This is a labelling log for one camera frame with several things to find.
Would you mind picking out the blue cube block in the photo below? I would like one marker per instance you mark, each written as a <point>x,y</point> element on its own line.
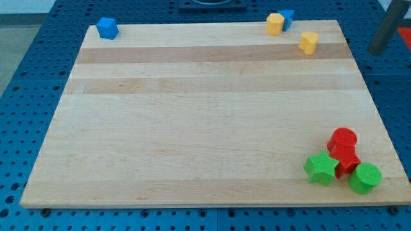
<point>107,28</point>

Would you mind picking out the green star block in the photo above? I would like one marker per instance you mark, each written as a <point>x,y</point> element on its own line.
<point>321,168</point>

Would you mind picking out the red cylinder block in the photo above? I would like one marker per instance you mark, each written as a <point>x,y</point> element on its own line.
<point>342,136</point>

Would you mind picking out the green cylinder block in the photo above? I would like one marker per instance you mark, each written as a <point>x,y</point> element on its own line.
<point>365,178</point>

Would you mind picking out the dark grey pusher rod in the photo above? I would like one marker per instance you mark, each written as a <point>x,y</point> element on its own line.
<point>394,18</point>

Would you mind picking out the yellow heart block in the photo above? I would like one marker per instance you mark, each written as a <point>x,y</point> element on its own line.
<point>308,42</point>

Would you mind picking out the wooden board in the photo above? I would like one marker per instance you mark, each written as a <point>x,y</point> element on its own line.
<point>208,115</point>

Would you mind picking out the yellow hexagon block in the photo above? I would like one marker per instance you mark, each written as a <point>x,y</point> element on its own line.
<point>274,24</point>

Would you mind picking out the blue triangle block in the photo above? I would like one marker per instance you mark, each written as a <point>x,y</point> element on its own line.
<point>288,18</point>

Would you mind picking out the red star block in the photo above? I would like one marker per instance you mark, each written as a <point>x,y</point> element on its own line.
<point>348,160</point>

